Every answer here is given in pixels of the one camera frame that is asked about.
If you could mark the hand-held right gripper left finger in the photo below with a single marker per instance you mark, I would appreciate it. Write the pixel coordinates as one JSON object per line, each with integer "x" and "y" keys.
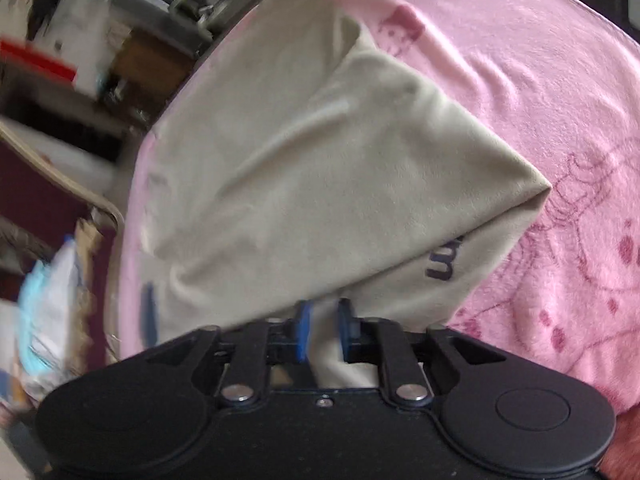
{"x": 302, "y": 331}

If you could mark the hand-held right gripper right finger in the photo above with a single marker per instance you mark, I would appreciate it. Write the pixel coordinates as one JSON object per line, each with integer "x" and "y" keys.
{"x": 345, "y": 332}

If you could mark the beige garment with navy collar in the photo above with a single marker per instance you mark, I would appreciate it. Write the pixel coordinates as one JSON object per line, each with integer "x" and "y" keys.
{"x": 300, "y": 160}

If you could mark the tan garment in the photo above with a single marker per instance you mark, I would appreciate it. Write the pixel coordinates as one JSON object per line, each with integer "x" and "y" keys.
{"x": 87, "y": 280}

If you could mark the white garment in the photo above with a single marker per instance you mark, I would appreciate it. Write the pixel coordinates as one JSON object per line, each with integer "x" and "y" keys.
{"x": 62, "y": 300}

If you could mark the light blue garment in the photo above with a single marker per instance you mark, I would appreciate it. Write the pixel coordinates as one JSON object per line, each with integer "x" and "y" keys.
{"x": 35, "y": 310}

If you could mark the pink printed blanket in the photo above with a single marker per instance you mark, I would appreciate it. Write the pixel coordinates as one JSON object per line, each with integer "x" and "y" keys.
{"x": 500, "y": 85}

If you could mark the small grey desk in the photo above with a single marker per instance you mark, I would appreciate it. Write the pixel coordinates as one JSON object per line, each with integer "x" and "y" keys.
{"x": 170, "y": 15}

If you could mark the white cabinet with red stripes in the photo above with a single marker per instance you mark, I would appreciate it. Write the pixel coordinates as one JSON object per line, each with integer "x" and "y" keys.
{"x": 30, "y": 55}

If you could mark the maroon chair with gold frame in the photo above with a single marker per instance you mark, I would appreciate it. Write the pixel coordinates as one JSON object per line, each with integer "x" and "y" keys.
{"x": 40, "y": 195}

